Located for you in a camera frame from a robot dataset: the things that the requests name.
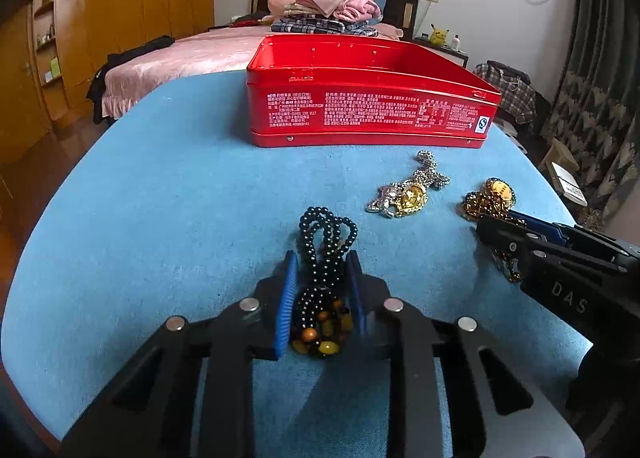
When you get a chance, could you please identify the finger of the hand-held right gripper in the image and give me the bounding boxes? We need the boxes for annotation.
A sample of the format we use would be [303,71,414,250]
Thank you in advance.
[507,209,617,252]
[475,215,556,271]

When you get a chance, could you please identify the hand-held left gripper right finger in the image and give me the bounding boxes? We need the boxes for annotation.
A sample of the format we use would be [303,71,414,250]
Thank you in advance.
[346,250,586,458]

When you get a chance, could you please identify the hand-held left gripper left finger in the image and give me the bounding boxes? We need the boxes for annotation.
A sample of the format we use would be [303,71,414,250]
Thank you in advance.
[60,250,301,458]

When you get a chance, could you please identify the black bead necklace amber beads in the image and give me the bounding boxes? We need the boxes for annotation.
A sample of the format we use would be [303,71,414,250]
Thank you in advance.
[290,206,359,360]

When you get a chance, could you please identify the gold bead necklace yellow pendant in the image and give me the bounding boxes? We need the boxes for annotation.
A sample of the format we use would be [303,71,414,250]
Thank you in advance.
[459,178,529,284]

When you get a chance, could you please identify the red tin box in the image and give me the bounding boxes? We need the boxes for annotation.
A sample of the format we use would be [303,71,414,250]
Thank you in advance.
[246,34,502,149]

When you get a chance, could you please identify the white book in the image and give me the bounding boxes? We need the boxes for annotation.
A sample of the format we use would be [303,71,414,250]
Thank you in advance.
[550,161,589,206]

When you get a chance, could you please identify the dark floral curtain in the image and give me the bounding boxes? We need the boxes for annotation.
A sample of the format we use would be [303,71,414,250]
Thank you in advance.
[540,0,640,234]

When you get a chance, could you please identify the blue tablecloth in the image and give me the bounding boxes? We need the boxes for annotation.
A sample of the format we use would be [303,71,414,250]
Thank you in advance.
[0,70,596,458]

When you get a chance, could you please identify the plaid bag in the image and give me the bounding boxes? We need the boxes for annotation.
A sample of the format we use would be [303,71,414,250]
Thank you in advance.
[472,60,538,125]

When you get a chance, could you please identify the black white nightstand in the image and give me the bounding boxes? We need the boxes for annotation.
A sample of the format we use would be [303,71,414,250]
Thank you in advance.
[415,40,470,70]

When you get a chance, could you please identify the folded plaid blanket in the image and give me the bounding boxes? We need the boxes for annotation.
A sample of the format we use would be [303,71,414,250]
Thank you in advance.
[271,18,381,38]

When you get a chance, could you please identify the bed with pink cover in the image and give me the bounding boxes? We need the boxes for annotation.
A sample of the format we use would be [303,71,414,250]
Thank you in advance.
[92,0,468,121]

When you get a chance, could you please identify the pile of pink clothes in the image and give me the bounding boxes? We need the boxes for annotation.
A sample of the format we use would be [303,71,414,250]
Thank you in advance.
[267,0,384,23]

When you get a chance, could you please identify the black jacket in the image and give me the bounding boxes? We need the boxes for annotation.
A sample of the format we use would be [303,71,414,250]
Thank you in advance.
[86,35,176,125]

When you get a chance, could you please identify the wooden door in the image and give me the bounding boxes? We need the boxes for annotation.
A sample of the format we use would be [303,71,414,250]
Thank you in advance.
[0,3,51,164]

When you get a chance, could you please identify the silver chain with pendant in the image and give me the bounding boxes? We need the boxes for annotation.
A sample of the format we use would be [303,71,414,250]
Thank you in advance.
[366,150,452,219]

